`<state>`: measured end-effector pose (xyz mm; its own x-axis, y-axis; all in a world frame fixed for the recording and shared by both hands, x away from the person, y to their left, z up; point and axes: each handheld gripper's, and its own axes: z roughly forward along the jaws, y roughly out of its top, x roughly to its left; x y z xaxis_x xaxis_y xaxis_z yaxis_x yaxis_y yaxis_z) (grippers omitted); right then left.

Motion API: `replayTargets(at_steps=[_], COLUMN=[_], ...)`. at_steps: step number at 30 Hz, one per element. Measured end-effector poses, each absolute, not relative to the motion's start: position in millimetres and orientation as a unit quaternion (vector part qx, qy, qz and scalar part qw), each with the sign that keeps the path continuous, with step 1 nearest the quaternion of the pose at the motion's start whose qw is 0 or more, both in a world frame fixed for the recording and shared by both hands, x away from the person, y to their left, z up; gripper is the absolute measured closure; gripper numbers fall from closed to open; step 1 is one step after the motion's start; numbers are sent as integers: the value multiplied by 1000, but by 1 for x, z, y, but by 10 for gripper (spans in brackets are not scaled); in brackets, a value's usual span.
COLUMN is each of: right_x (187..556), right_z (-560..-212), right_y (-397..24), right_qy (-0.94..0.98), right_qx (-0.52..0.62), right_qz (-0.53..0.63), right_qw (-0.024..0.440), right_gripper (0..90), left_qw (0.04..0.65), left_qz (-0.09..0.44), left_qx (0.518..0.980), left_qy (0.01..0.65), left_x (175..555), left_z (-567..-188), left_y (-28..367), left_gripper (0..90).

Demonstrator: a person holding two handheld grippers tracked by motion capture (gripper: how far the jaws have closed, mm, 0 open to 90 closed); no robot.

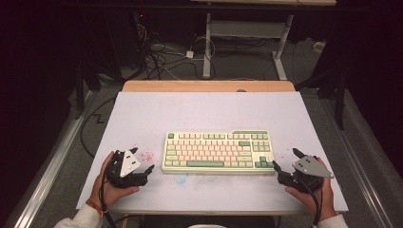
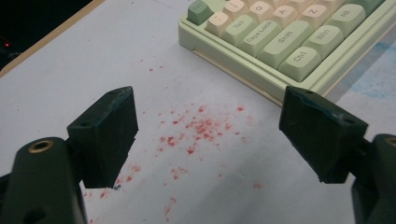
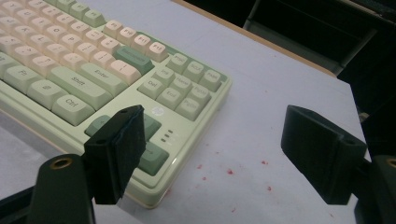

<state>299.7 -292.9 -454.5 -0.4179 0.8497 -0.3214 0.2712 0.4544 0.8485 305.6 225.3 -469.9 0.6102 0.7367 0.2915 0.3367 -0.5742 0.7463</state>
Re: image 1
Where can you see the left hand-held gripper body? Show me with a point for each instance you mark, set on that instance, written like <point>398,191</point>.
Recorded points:
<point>128,164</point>

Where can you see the black stand leg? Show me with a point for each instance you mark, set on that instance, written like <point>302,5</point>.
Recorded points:
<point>79,95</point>

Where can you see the cream pink green keyboard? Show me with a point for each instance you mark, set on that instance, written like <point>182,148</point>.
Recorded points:
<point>215,153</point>

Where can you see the metal floor rail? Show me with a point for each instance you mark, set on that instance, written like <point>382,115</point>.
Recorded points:
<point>358,164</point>
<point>53,164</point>

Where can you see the person's left hand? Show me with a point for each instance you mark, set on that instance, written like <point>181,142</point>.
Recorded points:
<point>109,194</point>

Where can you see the white power adapter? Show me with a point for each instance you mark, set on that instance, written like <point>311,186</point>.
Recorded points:
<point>189,54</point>

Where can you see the white metal desk frame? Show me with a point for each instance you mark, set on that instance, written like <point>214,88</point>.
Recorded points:
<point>245,29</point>

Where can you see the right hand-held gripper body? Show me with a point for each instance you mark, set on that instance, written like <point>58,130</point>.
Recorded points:
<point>309,167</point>

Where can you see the person's right hand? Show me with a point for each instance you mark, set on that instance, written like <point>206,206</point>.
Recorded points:
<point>326,198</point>

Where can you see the person's white clothing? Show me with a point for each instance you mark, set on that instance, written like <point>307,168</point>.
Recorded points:
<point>205,226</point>

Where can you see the white power strip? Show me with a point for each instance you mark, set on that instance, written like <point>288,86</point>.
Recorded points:
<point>318,46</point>

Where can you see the white table board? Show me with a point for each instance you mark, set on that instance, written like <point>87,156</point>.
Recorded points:
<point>206,110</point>

